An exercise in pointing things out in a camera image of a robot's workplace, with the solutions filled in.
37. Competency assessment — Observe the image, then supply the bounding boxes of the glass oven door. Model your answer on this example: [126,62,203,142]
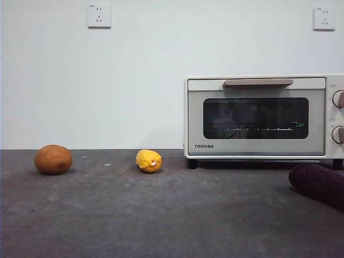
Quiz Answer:
[187,77,326,157]

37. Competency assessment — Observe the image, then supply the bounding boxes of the brown potato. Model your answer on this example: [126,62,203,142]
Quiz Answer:
[34,144,73,175]

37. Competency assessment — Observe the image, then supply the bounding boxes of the cream toaster oven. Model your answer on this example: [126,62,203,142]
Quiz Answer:
[183,74,344,170]

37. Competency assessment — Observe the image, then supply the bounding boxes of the cream oven knob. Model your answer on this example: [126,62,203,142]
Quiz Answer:
[331,125,344,144]
[332,90,344,109]

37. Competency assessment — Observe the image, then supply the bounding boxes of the yellow corn cob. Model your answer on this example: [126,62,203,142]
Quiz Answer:
[135,149,163,174]

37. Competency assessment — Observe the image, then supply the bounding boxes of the purple eggplant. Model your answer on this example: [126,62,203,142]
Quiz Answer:
[288,163,344,212]

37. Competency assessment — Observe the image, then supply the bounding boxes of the metal wire oven rack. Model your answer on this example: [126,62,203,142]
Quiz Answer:
[211,126,295,132]

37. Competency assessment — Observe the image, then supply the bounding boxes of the white wall socket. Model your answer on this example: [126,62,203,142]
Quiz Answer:
[313,6,336,31]
[88,3,112,29]

